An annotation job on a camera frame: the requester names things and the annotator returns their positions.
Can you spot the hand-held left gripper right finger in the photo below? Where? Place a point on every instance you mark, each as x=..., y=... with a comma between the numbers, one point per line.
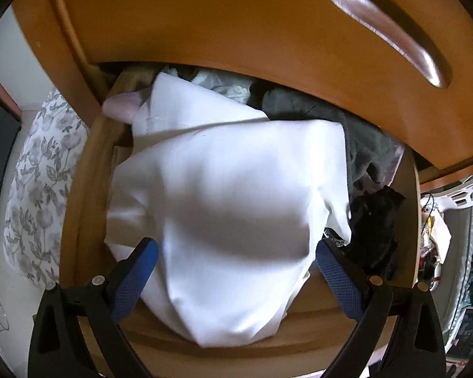
x=339, y=283

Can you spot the black lace underwear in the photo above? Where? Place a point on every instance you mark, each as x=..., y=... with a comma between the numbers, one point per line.
x=374, y=228

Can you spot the colourful small things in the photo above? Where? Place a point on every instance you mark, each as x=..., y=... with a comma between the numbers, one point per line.
x=431, y=236

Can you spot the white garment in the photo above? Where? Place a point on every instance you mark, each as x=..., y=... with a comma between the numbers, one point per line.
x=228, y=204

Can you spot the wooden drawer with shut front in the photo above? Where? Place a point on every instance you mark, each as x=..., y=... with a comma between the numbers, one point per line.
x=220, y=15

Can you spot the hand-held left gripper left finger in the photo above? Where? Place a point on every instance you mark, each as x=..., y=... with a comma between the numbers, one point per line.
x=136, y=279

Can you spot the grey floral bedsheet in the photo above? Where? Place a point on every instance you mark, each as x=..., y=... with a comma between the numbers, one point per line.
x=35, y=197

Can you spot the grey garment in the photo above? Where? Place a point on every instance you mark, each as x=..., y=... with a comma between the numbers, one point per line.
x=299, y=104

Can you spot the pink sock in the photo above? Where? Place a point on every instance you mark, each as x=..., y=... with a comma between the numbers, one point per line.
x=120, y=106

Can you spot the pink board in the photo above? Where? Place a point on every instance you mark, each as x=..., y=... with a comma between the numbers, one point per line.
x=0, y=86

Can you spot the wooden drawer holding clothes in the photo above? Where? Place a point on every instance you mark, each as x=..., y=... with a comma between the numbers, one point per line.
x=82, y=204

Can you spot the wooden nightstand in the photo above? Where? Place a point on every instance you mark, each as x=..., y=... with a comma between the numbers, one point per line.
x=35, y=12

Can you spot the white laundry basket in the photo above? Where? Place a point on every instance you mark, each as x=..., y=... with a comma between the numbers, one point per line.
x=463, y=197

